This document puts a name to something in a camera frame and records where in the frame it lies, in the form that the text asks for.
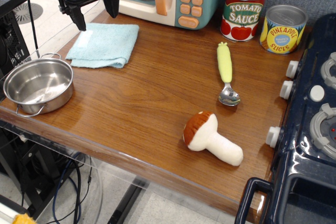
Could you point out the black table leg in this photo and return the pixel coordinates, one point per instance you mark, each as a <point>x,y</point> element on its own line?
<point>128,200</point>

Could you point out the yellow object at corner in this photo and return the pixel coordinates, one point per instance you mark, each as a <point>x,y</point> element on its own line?
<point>23,219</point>

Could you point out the tomato sauce can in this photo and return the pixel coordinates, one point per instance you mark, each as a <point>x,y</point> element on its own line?
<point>240,19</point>

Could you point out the pineapple slices can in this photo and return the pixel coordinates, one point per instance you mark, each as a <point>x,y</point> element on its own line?
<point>283,28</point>

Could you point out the stainless steel pot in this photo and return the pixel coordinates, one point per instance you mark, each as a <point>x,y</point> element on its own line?
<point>39,86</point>

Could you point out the white stove knob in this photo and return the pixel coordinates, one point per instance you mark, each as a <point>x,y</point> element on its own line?
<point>272,136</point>
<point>286,89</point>
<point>292,69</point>

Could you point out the plush brown white mushroom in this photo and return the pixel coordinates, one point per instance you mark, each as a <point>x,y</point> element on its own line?
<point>200,133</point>

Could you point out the white stove knob bottom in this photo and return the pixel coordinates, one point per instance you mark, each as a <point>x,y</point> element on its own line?
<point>272,136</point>

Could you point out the white stove knob middle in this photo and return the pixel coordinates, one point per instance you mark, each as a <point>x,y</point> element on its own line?
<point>286,89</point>

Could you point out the light blue folded towel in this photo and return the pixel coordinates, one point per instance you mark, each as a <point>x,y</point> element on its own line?
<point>103,45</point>

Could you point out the white stove knob top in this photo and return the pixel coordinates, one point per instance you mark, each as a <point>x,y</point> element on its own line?
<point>292,69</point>

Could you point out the dark blue toy stove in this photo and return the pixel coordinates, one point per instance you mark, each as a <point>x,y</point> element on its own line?
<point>302,186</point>

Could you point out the spoon with green handle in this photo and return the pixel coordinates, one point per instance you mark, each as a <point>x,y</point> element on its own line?
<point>227,96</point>

